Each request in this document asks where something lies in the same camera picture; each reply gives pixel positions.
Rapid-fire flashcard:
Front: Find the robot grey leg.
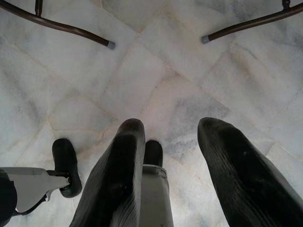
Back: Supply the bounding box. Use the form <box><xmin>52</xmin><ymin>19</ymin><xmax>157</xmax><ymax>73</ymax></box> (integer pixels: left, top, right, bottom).
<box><xmin>139</xmin><ymin>165</ymin><xmax>175</xmax><ymax>227</ymax></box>
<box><xmin>0</xmin><ymin>166</ymin><xmax>71</xmax><ymax>217</ymax></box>

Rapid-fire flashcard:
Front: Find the robot left black foot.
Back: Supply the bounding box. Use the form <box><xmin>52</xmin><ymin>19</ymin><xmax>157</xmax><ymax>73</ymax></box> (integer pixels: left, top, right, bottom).
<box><xmin>52</xmin><ymin>138</ymin><xmax>82</xmax><ymax>198</ymax></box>

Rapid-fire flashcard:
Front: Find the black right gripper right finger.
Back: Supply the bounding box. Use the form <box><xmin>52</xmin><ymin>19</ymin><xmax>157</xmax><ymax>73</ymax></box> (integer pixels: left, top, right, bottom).
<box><xmin>197</xmin><ymin>117</ymin><xmax>303</xmax><ymax>227</ymax></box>

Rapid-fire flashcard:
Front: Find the dark brown metal chair leg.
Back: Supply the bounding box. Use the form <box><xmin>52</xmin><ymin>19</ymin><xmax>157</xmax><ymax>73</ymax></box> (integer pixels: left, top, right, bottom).
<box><xmin>201</xmin><ymin>0</ymin><xmax>303</xmax><ymax>45</ymax></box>
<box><xmin>0</xmin><ymin>0</ymin><xmax>116</xmax><ymax>50</ymax></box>

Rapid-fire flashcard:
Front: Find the robot right black foot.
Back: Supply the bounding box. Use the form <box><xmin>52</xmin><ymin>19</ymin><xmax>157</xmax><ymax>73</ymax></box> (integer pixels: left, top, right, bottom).
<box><xmin>143</xmin><ymin>140</ymin><xmax>164</xmax><ymax>167</ymax></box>

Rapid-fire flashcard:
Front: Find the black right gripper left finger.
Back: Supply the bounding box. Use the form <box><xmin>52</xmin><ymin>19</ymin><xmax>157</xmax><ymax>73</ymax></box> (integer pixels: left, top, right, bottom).
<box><xmin>69</xmin><ymin>118</ymin><xmax>146</xmax><ymax>227</ymax></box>

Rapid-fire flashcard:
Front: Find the robot black foot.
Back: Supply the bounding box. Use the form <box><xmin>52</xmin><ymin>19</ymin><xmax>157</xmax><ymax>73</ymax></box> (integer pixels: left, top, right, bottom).
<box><xmin>143</xmin><ymin>140</ymin><xmax>164</xmax><ymax>167</ymax></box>
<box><xmin>52</xmin><ymin>138</ymin><xmax>82</xmax><ymax>198</ymax></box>

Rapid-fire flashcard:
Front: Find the robot right grey leg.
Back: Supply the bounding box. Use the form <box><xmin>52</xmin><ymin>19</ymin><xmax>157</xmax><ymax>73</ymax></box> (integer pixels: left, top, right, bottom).
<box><xmin>139</xmin><ymin>165</ymin><xmax>175</xmax><ymax>227</ymax></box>

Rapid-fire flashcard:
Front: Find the robot left grey leg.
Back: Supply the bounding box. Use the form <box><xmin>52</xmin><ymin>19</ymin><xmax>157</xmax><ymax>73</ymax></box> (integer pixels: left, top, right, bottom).
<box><xmin>0</xmin><ymin>166</ymin><xmax>71</xmax><ymax>217</ymax></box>

